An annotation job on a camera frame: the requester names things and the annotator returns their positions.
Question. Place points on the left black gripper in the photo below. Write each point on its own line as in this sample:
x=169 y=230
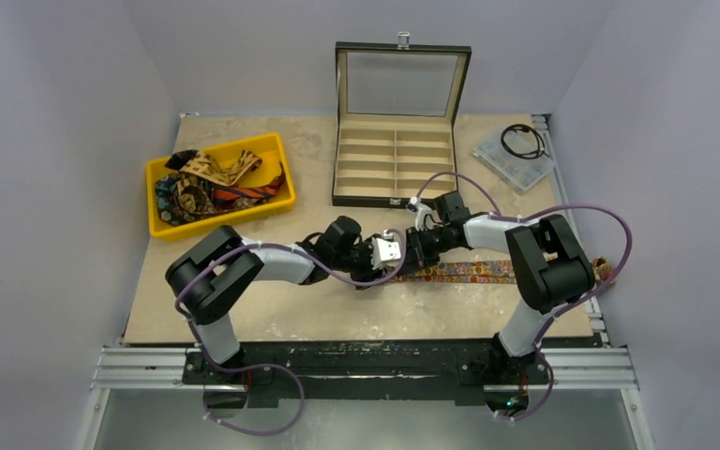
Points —
x=367 y=275

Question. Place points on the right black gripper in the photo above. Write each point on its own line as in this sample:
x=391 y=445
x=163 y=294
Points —
x=414 y=247

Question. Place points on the colourful patterned tie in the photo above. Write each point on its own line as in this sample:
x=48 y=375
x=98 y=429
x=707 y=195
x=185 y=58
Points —
x=482 y=272

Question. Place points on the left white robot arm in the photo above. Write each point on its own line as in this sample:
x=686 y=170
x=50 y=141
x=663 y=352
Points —
x=209 y=279

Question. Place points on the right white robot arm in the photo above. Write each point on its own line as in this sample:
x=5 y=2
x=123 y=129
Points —
x=550 y=268

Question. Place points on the clear plastic box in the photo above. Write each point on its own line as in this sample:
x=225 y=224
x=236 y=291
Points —
x=517 y=153

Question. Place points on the black compartment display case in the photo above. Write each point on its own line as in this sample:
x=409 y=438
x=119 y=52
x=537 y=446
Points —
x=397 y=106

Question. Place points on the orange black striped tie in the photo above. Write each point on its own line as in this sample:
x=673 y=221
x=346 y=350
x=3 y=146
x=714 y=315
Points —
x=235 y=198

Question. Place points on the tan patterned tie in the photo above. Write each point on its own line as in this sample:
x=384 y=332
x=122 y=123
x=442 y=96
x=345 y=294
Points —
x=205 y=166

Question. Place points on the dark blue patterned tie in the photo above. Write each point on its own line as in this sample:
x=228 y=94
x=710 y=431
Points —
x=183 y=198

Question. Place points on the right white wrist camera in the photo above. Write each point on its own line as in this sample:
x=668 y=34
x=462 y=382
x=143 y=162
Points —
x=423 y=215

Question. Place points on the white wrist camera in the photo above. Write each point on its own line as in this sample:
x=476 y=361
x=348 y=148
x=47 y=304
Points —
x=387 y=249
x=423 y=215

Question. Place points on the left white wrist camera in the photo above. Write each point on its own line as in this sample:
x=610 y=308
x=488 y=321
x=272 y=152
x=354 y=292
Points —
x=387 y=249

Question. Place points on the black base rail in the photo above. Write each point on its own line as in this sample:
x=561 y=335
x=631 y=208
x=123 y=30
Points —
x=467 y=372

